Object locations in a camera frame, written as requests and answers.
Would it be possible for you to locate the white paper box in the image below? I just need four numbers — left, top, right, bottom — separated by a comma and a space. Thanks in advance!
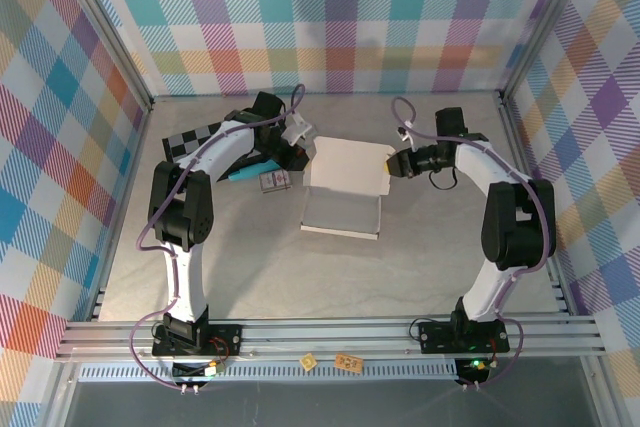
299, 135, 396, 241

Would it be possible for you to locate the teal marker pen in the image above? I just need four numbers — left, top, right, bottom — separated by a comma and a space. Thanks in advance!
227, 159, 279, 184

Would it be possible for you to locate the small playing card pack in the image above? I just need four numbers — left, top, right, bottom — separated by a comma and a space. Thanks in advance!
258, 170, 292, 194

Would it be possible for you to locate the black grey chessboard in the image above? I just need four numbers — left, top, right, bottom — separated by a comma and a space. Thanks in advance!
160, 121, 226, 164

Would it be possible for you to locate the small orange tag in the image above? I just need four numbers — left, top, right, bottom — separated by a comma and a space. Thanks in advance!
334, 353, 362, 374

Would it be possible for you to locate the black connector board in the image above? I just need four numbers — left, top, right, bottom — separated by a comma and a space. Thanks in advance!
172, 360, 225, 382
453, 356, 491, 384

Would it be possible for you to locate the thin black cable loop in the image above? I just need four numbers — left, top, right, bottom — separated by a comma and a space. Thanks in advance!
426, 169, 459, 193

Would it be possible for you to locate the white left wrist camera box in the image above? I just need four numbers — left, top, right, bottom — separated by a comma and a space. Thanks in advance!
282, 111, 315, 146

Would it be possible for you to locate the aluminium side rail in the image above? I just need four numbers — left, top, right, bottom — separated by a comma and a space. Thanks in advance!
87, 96, 154, 323
497, 91, 574, 318

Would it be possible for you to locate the aluminium frame post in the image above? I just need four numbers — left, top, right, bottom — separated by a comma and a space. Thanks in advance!
49, 0, 154, 113
497, 0, 599, 106

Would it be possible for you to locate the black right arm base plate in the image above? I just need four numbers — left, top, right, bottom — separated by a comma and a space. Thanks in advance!
417, 319, 511, 354

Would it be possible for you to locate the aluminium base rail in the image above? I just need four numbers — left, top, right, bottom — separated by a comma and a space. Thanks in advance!
54, 314, 606, 363

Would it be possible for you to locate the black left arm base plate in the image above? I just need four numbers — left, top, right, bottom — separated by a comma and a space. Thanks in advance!
152, 321, 244, 361

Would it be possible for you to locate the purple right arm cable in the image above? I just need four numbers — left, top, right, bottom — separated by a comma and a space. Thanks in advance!
392, 95, 559, 391

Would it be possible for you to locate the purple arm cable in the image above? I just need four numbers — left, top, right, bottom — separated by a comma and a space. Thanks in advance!
130, 84, 306, 391
392, 95, 559, 391

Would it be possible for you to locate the red wire loop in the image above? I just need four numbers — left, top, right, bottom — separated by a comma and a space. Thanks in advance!
208, 336, 232, 362

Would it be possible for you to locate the slotted grey cable duct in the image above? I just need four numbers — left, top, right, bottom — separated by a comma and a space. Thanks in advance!
77, 359, 501, 384

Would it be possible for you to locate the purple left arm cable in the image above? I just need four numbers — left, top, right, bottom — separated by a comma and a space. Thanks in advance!
130, 84, 306, 391

